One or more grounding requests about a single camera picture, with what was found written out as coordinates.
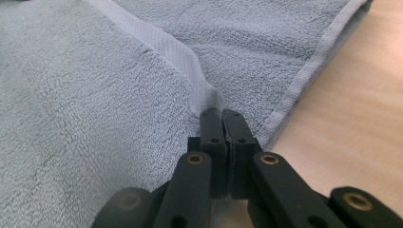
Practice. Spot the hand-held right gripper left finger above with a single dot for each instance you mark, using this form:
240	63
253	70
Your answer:
212	139

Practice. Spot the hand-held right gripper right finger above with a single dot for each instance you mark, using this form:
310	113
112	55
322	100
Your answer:
240	139

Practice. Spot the light blue towel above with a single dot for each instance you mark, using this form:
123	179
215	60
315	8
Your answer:
95	95

